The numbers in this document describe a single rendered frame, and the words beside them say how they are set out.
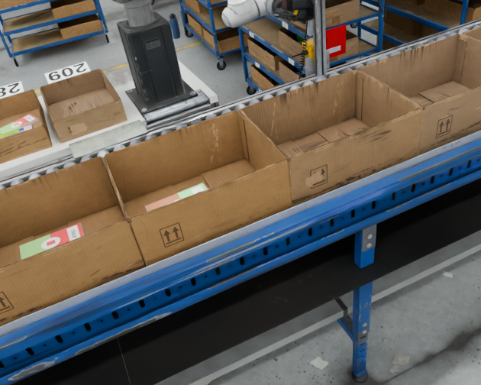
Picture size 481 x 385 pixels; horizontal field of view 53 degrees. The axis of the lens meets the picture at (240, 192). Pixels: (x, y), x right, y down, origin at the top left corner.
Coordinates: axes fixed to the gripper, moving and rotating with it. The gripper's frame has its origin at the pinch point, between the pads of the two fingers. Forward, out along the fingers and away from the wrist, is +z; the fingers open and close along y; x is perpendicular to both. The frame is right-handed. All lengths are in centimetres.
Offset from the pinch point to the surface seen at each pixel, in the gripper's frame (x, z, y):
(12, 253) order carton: 6, 78, -130
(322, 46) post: 7.5, 16.6, 0.5
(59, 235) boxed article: 5, 80, -117
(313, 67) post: 17.6, 12.9, -2.2
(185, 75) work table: 20, -24, -50
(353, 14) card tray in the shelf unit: 19, -30, 48
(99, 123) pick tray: 17, 2, -96
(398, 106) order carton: -6, 93, -22
